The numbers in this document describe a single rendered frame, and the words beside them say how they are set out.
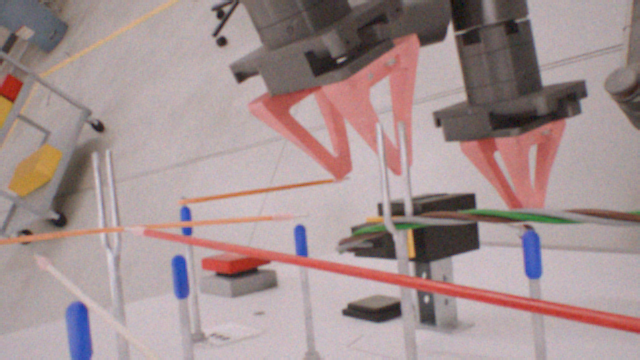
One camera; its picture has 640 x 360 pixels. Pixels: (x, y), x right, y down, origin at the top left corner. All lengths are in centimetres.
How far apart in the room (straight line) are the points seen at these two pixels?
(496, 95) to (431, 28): 7
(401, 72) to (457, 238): 13
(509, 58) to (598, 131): 149
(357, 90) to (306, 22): 5
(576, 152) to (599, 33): 42
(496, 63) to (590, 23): 177
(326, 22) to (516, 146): 19
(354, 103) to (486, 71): 17
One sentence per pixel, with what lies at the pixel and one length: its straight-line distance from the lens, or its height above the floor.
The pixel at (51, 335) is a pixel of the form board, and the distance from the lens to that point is 61.
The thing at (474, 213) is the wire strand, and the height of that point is 124.
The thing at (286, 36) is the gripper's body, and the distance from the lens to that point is 39.
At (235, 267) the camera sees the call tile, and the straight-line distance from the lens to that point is 64.
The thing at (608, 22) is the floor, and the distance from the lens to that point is 225.
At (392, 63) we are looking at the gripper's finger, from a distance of 39.
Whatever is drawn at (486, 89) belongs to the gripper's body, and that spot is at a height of 114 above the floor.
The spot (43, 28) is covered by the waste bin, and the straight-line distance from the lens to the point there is 744.
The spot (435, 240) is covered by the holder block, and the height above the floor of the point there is 115.
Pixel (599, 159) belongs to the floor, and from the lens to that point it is 195.
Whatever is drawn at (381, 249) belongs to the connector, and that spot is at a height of 119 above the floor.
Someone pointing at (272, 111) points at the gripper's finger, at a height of 128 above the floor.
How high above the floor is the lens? 148
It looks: 35 degrees down
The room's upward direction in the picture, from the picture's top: 53 degrees counter-clockwise
